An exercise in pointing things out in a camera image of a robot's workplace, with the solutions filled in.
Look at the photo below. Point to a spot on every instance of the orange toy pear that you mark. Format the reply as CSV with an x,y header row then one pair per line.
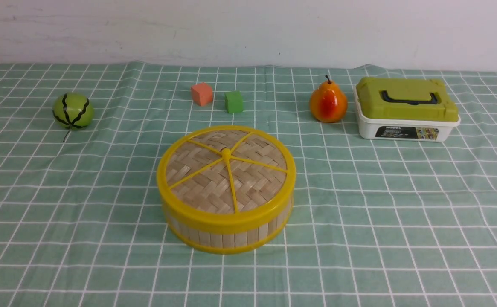
x,y
328,103

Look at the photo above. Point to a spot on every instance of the orange foam cube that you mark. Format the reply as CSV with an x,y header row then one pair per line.
x,y
202,93

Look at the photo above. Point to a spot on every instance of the yellow bamboo steamer basket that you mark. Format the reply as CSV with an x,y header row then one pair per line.
x,y
229,243

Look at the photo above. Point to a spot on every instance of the yellow woven steamer lid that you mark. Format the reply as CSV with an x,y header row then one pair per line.
x,y
227,179

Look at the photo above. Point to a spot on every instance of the green lidded white box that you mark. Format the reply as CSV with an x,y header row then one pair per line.
x,y
410,109

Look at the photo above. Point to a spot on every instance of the green foam cube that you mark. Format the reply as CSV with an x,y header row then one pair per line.
x,y
234,102

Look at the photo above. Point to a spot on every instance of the green checkered tablecloth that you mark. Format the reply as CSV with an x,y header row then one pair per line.
x,y
376,223

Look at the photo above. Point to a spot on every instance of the green toy watermelon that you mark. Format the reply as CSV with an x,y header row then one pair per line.
x,y
73,111

